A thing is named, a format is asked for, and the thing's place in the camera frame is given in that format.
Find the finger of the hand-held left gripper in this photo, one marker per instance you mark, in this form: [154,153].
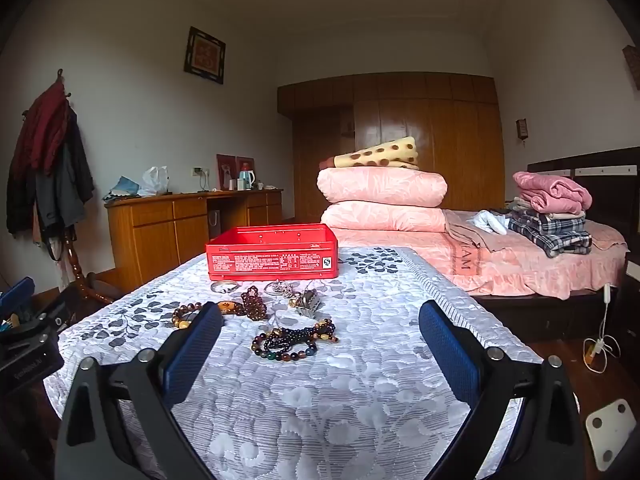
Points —
[16,294]

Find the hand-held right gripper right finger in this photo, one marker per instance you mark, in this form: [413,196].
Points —
[447,350]

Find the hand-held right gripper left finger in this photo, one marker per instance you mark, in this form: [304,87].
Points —
[192,355]

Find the amber oval pendant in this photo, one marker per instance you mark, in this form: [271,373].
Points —
[229,307]

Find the plain silver bangle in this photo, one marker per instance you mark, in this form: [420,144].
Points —
[223,288]

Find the red tin box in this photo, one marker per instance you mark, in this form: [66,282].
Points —
[272,262]

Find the wooden coat rack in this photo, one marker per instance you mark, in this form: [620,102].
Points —
[77,267]

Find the bed with pink sheet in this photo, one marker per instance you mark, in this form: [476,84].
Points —
[520,265]

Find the dark grey jacket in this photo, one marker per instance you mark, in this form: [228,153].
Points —
[65,190]

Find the beige brown cloth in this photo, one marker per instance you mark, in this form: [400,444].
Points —
[462,230]

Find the wooden desk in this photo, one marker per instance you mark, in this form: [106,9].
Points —
[150,235]

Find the grey paper bag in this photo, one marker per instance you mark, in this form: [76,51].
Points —
[214,225]

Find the white leaf patterned quilt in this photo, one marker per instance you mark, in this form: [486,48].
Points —
[320,395]

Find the white cloth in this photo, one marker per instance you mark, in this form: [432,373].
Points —
[492,222]

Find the folded pink quilt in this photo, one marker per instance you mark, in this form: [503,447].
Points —
[380,187]
[385,217]

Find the blue cloth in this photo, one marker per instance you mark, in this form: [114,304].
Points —
[122,187]

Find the folded plaid clothes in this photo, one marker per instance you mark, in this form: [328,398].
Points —
[550,235]

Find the red jacket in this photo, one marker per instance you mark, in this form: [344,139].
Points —
[42,130]

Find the white plastic bag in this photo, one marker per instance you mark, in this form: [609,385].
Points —
[156,180]

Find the pale green kettle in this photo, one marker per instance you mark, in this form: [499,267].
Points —
[246,178]

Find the white plate with holes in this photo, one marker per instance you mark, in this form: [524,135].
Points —
[612,440]

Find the folded pink blanket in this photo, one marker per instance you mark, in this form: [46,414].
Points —
[555,192]

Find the wooden wardrobe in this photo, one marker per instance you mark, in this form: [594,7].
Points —
[430,145]

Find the yellow spotted blanket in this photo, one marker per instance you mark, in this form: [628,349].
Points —
[380,155]

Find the dark wooden headboard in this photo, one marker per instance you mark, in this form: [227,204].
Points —
[605,165]

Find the wall power outlet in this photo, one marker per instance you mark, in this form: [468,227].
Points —
[198,171]

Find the red photo frame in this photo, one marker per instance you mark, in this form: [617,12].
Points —
[245,161]
[225,167]

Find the small wall ornament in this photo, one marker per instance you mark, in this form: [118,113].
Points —
[522,128]

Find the dark framed wall picture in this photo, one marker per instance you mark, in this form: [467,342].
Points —
[205,55]

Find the wall hanging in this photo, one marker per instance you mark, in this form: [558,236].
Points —
[632,67]

